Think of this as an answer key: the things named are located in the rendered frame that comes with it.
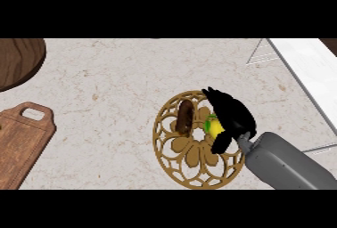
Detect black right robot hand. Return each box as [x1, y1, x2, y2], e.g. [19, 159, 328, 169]
[199, 86, 258, 155]

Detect yellow lemon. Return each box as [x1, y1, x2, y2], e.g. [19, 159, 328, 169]
[202, 114, 226, 140]

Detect round golden openwork placemat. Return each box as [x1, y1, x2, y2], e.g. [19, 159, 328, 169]
[150, 90, 247, 190]

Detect white tiered shelf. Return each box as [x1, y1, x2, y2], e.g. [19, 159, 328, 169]
[245, 38, 337, 155]

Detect brown sausage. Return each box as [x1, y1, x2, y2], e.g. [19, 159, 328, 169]
[174, 99, 196, 138]

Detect brown wooden cutting board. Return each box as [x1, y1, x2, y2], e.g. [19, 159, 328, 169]
[0, 102, 56, 191]

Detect dark round wooden board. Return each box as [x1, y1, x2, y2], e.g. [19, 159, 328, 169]
[0, 38, 47, 93]

